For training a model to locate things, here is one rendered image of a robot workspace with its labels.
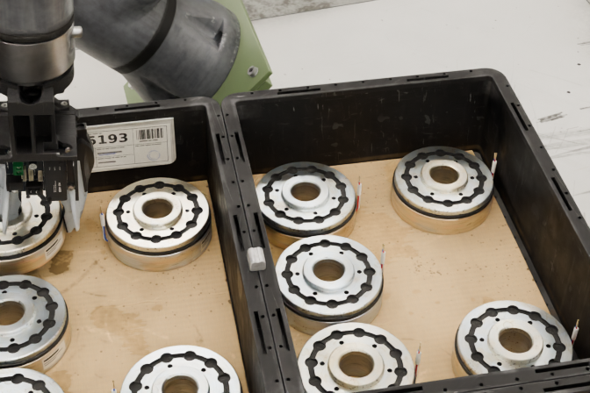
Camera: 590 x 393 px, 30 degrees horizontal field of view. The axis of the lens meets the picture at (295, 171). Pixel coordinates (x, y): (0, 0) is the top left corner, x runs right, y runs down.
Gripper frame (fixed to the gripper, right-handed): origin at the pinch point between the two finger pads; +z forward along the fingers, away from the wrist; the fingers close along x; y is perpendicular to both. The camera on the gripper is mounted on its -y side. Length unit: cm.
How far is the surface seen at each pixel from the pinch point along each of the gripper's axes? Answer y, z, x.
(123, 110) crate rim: -7.7, -6.6, 8.2
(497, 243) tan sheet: 6.5, 0.4, 44.4
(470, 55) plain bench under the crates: -42, 13, 59
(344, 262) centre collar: 10.1, -2.0, 27.6
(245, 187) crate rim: 5.2, -7.6, 18.5
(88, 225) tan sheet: -2.3, 3.7, 4.3
